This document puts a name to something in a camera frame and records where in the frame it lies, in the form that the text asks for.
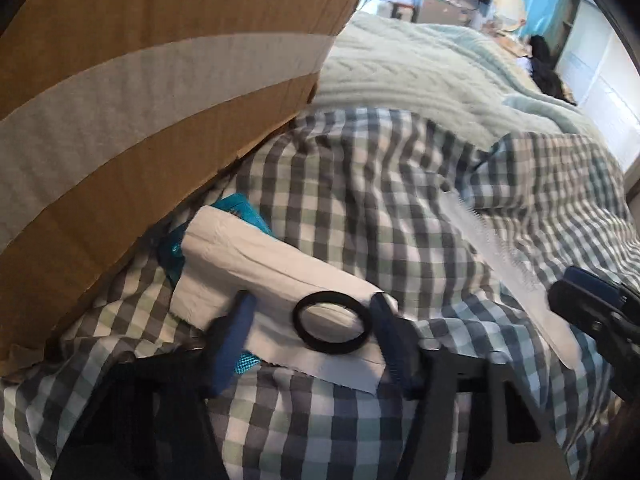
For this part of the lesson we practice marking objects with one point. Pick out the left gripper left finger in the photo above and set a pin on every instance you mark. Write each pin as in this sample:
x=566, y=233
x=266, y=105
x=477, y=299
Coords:
x=147, y=418

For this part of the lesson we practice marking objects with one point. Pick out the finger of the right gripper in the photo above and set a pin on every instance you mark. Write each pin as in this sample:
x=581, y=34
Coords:
x=595, y=282
x=581, y=309

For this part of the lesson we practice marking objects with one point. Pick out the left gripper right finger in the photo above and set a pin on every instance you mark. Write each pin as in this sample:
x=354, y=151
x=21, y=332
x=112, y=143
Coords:
x=508, y=437

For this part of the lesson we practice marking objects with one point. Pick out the white cloth pad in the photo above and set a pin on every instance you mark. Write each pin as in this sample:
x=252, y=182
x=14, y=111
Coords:
x=273, y=339

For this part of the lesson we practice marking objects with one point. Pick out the white louvered wardrobe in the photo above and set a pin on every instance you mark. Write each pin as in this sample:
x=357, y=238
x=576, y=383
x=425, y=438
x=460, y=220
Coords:
x=604, y=81

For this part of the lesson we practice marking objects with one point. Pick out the black clothes pile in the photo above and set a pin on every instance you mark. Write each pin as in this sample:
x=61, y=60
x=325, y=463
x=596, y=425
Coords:
x=543, y=74

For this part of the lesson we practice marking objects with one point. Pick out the teal foil packet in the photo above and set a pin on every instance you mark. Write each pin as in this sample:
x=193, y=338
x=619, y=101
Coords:
x=221, y=251

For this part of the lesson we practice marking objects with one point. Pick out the pale green knit blanket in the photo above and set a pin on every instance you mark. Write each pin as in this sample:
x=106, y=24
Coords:
x=453, y=75

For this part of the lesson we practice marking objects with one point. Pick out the round vanity mirror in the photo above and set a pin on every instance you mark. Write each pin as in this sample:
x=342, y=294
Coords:
x=510, y=15

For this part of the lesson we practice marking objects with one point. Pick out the grey mini fridge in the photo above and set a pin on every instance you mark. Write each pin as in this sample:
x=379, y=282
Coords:
x=445, y=12

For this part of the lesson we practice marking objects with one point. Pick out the brown cardboard box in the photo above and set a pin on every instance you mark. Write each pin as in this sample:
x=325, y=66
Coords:
x=113, y=113

